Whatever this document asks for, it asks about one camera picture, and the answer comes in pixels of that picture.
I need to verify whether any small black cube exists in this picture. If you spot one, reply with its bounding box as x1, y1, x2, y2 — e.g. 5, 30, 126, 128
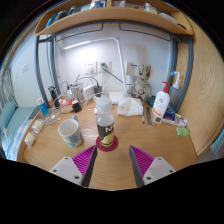
71, 100, 83, 113

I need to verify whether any black power adapter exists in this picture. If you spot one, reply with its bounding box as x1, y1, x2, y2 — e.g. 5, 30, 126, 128
94, 85, 103, 98

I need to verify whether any grey metal ruler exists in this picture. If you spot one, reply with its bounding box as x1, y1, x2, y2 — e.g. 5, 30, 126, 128
145, 105, 153, 126

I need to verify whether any bed with checked blanket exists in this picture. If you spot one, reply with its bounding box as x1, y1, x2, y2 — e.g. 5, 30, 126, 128
0, 106, 41, 161

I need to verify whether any small green packet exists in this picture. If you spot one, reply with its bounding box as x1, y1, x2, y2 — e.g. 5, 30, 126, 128
175, 126, 191, 137

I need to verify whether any white red-pump lotion bottle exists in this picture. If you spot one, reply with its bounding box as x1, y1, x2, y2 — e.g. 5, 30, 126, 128
152, 81, 171, 125

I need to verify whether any grey striped curtain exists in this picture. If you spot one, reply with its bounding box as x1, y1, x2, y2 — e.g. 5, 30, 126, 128
0, 66, 18, 111

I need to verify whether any dark green jar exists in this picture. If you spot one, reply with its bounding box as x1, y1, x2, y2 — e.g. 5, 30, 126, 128
147, 95, 157, 108

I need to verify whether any wooden shelf unit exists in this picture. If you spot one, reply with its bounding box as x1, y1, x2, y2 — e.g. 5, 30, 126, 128
33, 0, 195, 37

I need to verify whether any black bottle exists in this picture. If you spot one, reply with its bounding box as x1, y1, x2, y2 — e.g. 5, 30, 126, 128
48, 85, 61, 108

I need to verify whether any flat colourful packet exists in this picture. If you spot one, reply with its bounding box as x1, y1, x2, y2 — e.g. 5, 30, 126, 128
162, 111, 188, 128

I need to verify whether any tree-creature figurine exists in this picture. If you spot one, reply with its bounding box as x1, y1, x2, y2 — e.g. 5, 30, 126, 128
131, 64, 153, 102

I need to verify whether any grey spray bottle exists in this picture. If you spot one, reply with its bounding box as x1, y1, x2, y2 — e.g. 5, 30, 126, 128
168, 70, 183, 109

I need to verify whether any blue tube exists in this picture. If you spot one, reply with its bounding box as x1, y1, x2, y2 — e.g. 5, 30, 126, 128
36, 97, 50, 117

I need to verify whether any steel tumbler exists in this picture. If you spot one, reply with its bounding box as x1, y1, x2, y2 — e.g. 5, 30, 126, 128
69, 83, 84, 103

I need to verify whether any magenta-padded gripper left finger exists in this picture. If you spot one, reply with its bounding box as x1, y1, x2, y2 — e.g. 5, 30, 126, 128
48, 145, 99, 188

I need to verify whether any white charger block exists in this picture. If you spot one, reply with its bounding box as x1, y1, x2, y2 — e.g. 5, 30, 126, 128
82, 84, 97, 101

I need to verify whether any clear bag of yellow snacks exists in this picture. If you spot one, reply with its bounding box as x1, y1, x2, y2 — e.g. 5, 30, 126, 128
24, 130, 37, 149
32, 118, 46, 133

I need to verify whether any teal pillow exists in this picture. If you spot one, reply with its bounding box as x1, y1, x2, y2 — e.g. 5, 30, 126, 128
0, 100, 18, 131

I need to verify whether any flat round red coaster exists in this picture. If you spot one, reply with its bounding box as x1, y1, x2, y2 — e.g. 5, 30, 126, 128
95, 134, 120, 153

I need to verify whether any dark grey laptop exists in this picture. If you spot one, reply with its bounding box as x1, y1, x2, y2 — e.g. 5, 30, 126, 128
28, 106, 41, 120

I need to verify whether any white earphone cable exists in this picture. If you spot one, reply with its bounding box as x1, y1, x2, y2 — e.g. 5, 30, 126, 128
44, 108, 64, 126

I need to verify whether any white wall-mounted box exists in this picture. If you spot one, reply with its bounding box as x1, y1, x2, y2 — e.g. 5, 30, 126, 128
125, 61, 138, 77

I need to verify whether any clear black-labelled drink bottle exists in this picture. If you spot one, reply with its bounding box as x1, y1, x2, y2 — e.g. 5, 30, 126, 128
95, 96, 115, 148

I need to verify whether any white tissue pack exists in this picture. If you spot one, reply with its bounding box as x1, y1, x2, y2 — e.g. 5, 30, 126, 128
117, 96, 144, 117

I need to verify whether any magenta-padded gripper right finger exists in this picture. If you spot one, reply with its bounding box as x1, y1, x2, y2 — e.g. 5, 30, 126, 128
128, 144, 177, 188

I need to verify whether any white blue-patterned mug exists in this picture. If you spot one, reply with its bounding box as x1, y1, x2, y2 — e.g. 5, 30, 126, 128
57, 115, 85, 148

